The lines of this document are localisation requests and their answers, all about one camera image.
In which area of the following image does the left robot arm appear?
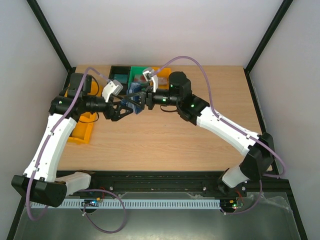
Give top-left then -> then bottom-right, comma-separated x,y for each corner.
11,73 -> 133,207

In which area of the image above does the red-dotted card stack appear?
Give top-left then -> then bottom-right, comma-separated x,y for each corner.
133,74 -> 147,84

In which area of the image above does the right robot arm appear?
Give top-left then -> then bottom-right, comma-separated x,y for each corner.
124,71 -> 275,196

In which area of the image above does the orange three-compartment bin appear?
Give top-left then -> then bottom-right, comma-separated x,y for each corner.
67,77 -> 102,145

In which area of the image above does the white slotted cable duct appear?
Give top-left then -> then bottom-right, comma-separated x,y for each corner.
28,198 -> 221,210

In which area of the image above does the black frame post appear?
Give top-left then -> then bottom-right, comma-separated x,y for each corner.
243,0 -> 295,73
26,0 -> 74,73

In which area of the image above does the left black frame post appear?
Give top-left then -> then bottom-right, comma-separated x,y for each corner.
26,0 -> 74,73

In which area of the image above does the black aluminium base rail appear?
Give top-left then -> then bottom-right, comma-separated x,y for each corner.
24,170 -> 291,198

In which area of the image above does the grey-pink card stack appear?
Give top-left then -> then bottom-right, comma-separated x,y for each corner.
158,77 -> 168,86

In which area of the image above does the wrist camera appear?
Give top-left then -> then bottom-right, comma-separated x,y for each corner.
142,67 -> 159,93
101,80 -> 123,103

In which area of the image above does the right black frame post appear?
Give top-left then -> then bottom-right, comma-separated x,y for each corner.
243,0 -> 295,73

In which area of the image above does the blue card holder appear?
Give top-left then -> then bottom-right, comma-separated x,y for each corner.
126,82 -> 142,115

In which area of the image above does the green storage bin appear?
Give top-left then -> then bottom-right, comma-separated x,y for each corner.
127,66 -> 149,91

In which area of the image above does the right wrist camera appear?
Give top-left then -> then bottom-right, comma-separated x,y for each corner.
142,67 -> 159,93

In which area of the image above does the teal card stack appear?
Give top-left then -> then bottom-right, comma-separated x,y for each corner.
113,74 -> 128,84

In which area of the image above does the black storage bin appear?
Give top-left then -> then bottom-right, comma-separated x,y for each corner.
108,65 -> 131,85

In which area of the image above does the small orange storage bin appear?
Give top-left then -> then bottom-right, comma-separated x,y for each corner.
157,67 -> 172,90

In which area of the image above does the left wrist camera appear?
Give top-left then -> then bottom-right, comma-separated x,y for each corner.
101,80 -> 123,103

